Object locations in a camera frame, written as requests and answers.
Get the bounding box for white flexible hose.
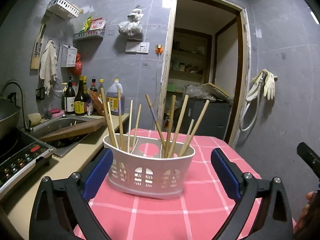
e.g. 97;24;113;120
238;68;267;132

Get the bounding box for yellowish sponge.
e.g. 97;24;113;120
27;113;42;126

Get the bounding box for yellowish folded sack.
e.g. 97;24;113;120
200;82;233;103

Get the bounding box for colourful seasoning packets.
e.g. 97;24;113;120
80;15;107;32

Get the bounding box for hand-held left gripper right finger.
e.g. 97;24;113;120
210;148;294;240

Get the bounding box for dark metal wok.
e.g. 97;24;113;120
0;98;21;141

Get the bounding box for wire mesh strainer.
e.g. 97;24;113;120
52;77;64;98

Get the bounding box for wooden storage shelf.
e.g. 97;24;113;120
167;27;213;93

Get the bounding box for curved metal faucet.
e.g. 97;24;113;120
1;80;34;133

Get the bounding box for steel kitchen sink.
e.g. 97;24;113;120
30;114;106;158

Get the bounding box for white wall switch panel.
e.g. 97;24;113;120
125;41;150;54

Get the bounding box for beige kitchen counter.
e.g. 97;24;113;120
0;112;131;231

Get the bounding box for crumpled clear plastic bag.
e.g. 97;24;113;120
183;85;217;102

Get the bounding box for pink checked tablecloth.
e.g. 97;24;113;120
73;128;296;240

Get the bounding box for white hanging rag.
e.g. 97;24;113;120
39;40;58;97

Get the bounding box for brown wooden cutting board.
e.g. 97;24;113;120
37;117;107;143

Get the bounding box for black wall socket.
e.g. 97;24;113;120
35;87;46;101

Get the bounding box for white rubber gloves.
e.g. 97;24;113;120
263;68;278;100

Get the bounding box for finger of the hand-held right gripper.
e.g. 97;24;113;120
296;142;320;178

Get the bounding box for dark grey cabinet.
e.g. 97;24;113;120
186;97;232;141

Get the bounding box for white slotted wall basket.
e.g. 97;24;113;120
46;0;81;20

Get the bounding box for dark bottle white label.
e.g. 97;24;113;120
63;77;76;113

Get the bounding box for clear hanging plastic bag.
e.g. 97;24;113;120
117;5;144;41

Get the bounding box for set of wooden chopsticks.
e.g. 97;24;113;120
100;87;211;159

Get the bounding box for person's right hand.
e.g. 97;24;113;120
293;191;317;234

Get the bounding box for white perforated wall holder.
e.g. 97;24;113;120
60;44;78;68

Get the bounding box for wooden wall knife rack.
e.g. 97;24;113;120
30;17;47;70

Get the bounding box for thin white power cable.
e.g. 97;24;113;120
154;54;161;128

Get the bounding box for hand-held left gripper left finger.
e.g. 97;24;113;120
29;148;114;240

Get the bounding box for grey wall rack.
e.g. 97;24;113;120
73;28;106;41

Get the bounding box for large cooking oil jug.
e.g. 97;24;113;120
106;78;125;117

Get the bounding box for black induction cooker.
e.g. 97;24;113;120
0;129;56;196

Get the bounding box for brown wooden knife block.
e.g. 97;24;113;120
88;89;107;117

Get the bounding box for wooden door frame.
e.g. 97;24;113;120
160;0;252;148

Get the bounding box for red plastic bag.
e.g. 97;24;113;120
73;53;83;75

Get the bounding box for white plastic utensil basket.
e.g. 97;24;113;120
103;133;196;200

